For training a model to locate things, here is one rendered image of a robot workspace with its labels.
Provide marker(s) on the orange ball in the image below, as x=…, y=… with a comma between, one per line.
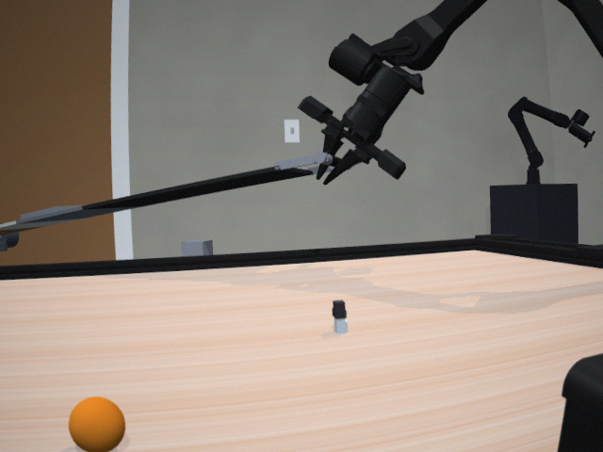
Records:
x=97, y=424

